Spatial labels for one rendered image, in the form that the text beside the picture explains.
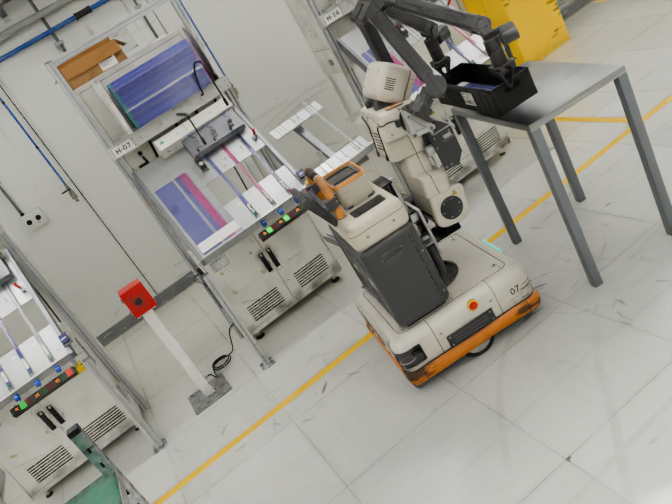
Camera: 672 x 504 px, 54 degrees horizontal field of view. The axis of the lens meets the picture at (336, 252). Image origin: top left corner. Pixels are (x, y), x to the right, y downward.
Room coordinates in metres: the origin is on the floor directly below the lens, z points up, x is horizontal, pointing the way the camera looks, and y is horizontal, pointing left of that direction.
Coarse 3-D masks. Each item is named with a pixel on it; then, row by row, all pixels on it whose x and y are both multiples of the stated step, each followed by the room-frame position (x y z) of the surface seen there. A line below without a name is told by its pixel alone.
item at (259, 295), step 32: (288, 224) 3.67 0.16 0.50; (192, 256) 3.71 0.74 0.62; (224, 256) 3.56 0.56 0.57; (256, 256) 3.60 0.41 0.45; (288, 256) 3.64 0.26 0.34; (320, 256) 3.68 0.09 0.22; (224, 288) 3.54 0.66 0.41; (256, 288) 3.58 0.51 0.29; (288, 288) 3.62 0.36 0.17; (256, 320) 3.56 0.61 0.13
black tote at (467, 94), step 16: (464, 64) 2.92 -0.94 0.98; (480, 64) 2.76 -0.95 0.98; (448, 80) 2.95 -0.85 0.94; (464, 80) 2.95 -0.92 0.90; (480, 80) 2.83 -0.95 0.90; (496, 80) 2.68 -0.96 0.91; (528, 80) 2.39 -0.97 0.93; (448, 96) 2.81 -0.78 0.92; (464, 96) 2.64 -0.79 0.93; (480, 96) 2.49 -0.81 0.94; (496, 96) 2.38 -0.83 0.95; (512, 96) 2.38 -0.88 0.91; (528, 96) 2.39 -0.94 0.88; (496, 112) 2.41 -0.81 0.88
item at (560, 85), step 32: (544, 64) 2.86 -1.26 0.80; (576, 64) 2.64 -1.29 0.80; (608, 64) 2.44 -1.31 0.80; (544, 96) 2.50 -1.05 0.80; (576, 96) 2.33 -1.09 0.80; (640, 128) 2.35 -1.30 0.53; (480, 160) 2.98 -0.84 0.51; (544, 160) 2.32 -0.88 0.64; (576, 192) 3.01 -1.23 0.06; (512, 224) 2.98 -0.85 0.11; (576, 224) 2.32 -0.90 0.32
